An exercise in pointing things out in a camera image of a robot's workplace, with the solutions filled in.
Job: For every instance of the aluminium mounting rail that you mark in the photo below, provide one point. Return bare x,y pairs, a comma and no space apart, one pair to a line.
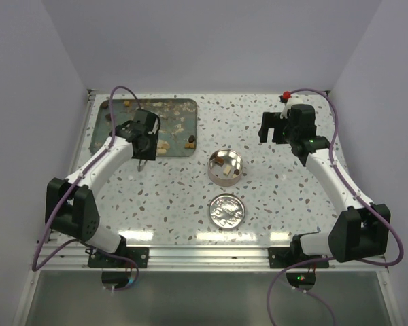
171,258

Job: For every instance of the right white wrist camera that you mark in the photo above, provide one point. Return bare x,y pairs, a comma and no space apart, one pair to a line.
288,100

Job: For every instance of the white chocolate pieces cluster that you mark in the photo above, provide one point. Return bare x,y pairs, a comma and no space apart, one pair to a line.
162,147

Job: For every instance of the round silver tin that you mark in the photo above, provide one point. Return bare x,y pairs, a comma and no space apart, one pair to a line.
215,171

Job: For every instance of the green floral metal tray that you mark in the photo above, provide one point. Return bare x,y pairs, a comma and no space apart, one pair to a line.
178,120

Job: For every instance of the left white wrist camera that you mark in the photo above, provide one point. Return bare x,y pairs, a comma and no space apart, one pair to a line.
156,127

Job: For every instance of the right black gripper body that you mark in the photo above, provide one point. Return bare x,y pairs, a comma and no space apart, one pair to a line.
285,133

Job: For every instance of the embossed silver tin lid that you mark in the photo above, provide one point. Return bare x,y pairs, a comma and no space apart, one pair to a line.
226,211

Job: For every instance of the metal tweezers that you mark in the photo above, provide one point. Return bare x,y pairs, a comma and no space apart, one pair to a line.
141,165

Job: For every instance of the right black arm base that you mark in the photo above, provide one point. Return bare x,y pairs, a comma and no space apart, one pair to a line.
282,257

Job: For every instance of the white chocolate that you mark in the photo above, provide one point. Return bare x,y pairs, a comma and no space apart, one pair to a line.
227,170

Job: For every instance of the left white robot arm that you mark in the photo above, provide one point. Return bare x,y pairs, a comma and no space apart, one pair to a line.
71,207

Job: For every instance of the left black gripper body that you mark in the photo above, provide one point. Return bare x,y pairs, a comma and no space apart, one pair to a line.
150,149

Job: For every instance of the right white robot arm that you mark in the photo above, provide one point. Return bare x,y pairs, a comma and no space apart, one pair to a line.
360,229

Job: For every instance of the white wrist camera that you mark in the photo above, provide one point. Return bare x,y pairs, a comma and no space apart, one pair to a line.
156,127
288,100

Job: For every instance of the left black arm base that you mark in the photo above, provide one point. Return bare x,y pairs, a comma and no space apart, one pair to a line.
125,258

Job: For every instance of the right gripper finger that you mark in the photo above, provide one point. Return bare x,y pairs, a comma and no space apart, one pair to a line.
271,120
263,134

